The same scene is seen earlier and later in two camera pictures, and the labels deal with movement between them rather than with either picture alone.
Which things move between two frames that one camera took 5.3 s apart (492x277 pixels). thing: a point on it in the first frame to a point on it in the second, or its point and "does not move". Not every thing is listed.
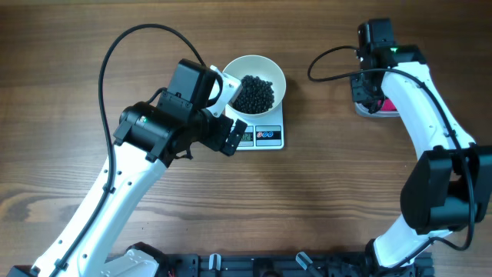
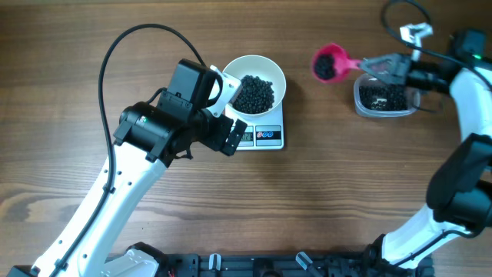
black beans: x=256 y=95 does not move
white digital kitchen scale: x=263 y=132 does not move
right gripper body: x=360 y=87 to x=403 y=75
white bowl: x=263 y=67 does not move
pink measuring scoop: x=387 y=105 to x=330 y=61
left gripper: x=216 y=141 does not move
